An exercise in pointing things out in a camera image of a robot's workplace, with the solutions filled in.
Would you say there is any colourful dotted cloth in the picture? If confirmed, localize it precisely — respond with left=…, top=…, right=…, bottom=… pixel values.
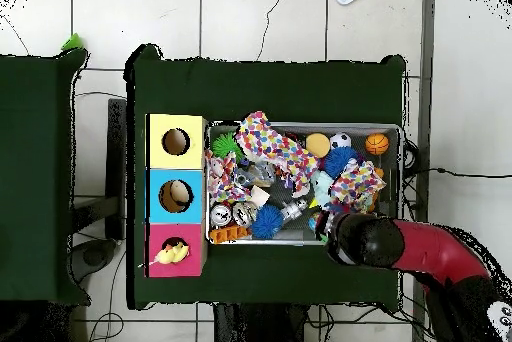
left=204, top=149, right=252, bottom=205
left=329, top=159, right=387, bottom=215
left=233, top=110, right=321, bottom=199

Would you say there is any mint green knitted cloth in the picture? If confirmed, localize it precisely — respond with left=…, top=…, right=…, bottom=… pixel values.
left=310, top=169, right=335, bottom=207

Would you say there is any orange plastic building brick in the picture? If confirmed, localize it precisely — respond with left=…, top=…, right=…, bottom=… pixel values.
left=208, top=224, right=253, bottom=244

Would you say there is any yellow duck plush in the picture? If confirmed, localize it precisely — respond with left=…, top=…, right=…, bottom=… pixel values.
left=137, top=240, right=190, bottom=268

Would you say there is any wooden box with three holes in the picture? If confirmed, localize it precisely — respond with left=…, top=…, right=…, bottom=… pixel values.
left=143, top=112, right=209, bottom=279

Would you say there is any shallow metal mesh bin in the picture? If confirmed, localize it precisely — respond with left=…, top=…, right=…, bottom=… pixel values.
left=204, top=119, right=403, bottom=246

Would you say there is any green spiky ball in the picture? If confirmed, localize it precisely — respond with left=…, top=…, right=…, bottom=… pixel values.
left=210, top=131, right=245, bottom=161

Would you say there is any blue spiky ball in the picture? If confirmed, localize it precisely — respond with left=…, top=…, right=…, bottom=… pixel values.
left=323, top=145, right=359, bottom=179
left=250, top=203, right=284, bottom=240

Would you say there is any orange foam cylinder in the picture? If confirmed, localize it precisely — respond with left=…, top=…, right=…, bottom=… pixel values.
left=305, top=132, right=331, bottom=158

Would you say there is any dark green tablecloth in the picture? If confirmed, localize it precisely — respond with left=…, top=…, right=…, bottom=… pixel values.
left=0, top=48, right=91, bottom=305
left=125, top=43, right=407, bottom=311

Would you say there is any small orange basketball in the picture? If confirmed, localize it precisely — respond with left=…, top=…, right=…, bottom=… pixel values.
left=364, top=132, right=390, bottom=157

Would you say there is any bright green object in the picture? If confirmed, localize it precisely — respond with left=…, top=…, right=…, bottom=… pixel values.
left=60, top=32, right=86, bottom=52

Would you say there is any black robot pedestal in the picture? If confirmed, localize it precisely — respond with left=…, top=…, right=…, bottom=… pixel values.
left=213, top=302, right=309, bottom=342

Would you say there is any black cable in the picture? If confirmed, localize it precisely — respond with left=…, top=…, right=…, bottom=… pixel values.
left=401, top=166, right=512, bottom=180

